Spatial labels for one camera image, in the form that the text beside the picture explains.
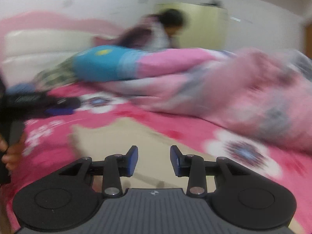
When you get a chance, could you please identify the pink floral fleece bedsheet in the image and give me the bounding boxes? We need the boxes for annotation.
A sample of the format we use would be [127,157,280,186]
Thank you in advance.
[4,82,312,234]

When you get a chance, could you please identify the pale yellow wardrobe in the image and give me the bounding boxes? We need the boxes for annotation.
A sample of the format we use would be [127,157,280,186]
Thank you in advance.
[155,3,229,50]

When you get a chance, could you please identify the child in maroon jacket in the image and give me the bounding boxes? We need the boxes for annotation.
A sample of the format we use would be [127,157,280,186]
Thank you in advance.
[94,8,187,52]

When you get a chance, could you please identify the pink grey floral duvet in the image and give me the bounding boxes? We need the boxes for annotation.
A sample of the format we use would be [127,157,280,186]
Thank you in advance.
[102,50,311,152]

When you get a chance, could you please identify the brown wooden door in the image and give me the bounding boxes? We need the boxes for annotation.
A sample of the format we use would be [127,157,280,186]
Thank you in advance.
[305,24,312,59]

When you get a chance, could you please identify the person's left hand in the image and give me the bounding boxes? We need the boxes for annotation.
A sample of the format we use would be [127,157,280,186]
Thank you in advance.
[1,133,27,171]

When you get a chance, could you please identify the beige khaki trousers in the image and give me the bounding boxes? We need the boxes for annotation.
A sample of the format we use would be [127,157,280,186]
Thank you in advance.
[69,116,305,234]

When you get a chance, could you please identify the folded blue denim garment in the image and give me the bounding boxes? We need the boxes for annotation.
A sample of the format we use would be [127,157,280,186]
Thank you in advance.
[6,83,36,95]

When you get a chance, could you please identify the green plaid pillow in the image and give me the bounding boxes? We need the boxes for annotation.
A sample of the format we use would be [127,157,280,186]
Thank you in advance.
[32,57,77,91]

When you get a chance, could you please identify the blue pink striped pillow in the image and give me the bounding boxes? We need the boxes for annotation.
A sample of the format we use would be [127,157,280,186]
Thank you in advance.
[73,45,227,82]

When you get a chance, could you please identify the pink white padded headboard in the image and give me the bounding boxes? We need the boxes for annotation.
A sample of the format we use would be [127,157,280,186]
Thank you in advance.
[1,12,123,87]

